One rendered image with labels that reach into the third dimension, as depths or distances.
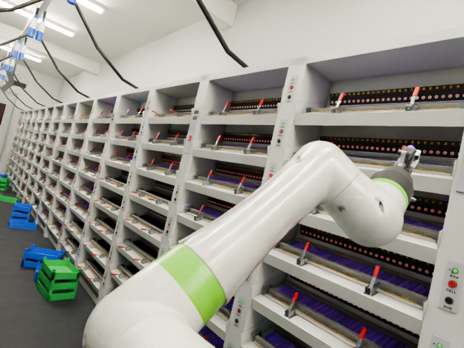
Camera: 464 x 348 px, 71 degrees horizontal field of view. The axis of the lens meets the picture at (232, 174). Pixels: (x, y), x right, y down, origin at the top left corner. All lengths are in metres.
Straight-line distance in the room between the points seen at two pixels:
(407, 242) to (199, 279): 0.74
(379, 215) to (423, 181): 0.48
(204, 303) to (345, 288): 0.75
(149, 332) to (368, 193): 0.42
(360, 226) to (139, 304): 0.38
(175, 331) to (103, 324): 0.10
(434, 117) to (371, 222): 0.58
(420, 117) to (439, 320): 0.57
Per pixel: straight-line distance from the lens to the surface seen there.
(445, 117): 1.11
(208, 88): 1.96
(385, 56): 1.32
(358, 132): 1.43
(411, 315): 1.08
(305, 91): 1.45
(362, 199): 0.61
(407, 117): 1.15
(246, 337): 1.48
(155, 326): 0.40
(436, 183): 1.07
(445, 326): 1.06
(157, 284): 0.45
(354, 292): 1.14
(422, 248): 1.06
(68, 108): 5.22
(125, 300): 0.45
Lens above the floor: 1.16
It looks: 2 degrees up
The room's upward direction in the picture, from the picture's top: 13 degrees clockwise
